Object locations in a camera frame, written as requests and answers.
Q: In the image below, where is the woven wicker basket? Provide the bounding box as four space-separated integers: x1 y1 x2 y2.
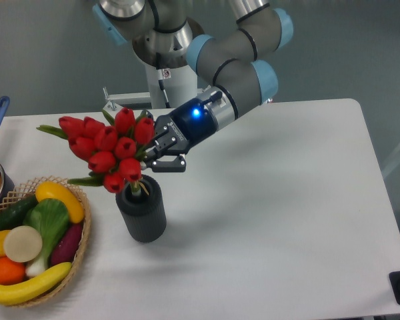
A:
0 176 91 307

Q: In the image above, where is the long yellow banana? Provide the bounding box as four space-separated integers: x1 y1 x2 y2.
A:
0 262 72 306

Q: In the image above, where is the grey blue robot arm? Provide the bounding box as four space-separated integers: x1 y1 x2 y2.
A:
93 1 293 172

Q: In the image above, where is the red tulip bouquet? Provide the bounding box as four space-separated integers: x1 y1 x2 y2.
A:
37 107 155 196

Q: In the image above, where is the beige round disc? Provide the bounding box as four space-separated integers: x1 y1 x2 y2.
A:
3 225 43 263

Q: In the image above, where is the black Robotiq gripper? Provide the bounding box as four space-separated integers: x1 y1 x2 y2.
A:
140 99 217 173

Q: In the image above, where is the green bok choy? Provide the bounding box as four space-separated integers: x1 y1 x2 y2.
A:
23 199 69 278

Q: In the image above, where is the orange fruit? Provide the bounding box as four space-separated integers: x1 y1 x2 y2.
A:
0 257 25 285

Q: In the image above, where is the dark grey ribbed vase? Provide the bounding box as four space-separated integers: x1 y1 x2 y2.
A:
115 175 167 243

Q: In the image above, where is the purple sweet potato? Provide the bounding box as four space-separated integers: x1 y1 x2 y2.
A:
50 223 83 266

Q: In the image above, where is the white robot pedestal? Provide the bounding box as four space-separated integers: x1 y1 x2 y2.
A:
102 16 214 112

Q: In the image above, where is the dark green cucumber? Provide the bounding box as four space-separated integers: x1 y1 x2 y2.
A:
0 195 38 231

